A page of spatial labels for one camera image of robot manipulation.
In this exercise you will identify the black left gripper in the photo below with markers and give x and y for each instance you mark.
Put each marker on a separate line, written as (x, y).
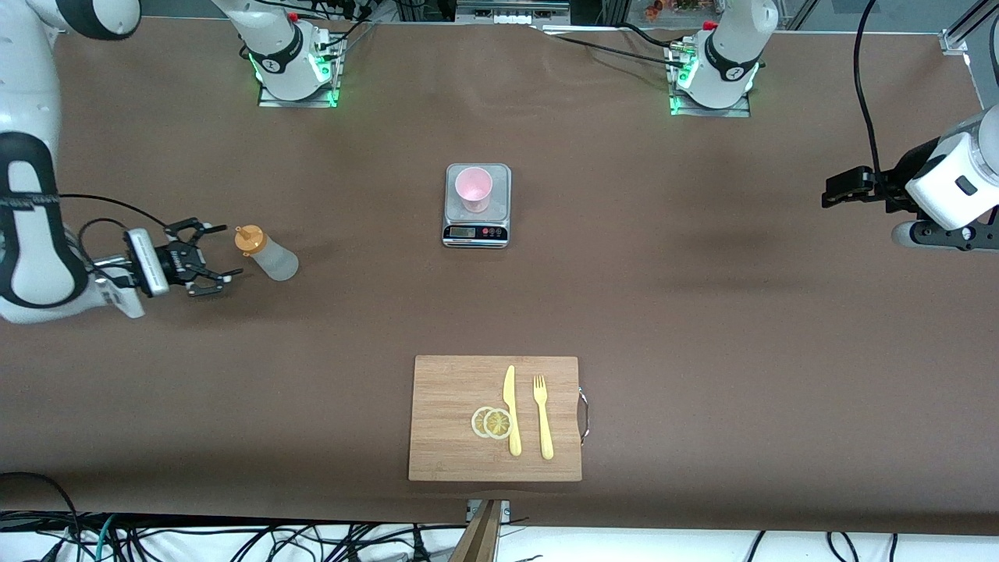
(890, 192)

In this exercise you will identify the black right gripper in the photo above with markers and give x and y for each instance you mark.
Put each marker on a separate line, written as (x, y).
(171, 260)

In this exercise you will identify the translucent squeeze bottle orange cap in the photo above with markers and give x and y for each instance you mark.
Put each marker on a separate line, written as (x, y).
(277, 261)

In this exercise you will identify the pink plastic cup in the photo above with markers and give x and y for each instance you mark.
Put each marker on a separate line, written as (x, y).
(474, 187)

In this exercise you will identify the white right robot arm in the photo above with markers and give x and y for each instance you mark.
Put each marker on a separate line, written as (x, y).
(31, 234)

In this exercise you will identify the wooden cutting board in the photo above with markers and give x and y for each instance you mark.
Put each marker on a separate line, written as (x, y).
(445, 390)

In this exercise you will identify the silver digital kitchen scale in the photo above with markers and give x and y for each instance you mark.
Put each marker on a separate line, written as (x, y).
(501, 204)

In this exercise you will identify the lemon slice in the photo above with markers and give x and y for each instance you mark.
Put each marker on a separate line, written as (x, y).
(476, 422)
(498, 424)

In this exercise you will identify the yellow plastic knife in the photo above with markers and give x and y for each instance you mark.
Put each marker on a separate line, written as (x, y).
(513, 421)

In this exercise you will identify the white power strip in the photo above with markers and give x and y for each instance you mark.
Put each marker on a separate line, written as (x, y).
(507, 19)

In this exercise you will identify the yellow plastic fork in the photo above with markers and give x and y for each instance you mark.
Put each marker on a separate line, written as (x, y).
(544, 429)

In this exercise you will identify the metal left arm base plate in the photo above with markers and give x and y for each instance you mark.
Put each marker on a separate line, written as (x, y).
(737, 112)

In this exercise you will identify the aluminium frame profile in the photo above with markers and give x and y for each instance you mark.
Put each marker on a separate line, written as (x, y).
(964, 27)

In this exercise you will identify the metal bracket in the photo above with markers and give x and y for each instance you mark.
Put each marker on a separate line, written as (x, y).
(506, 509)

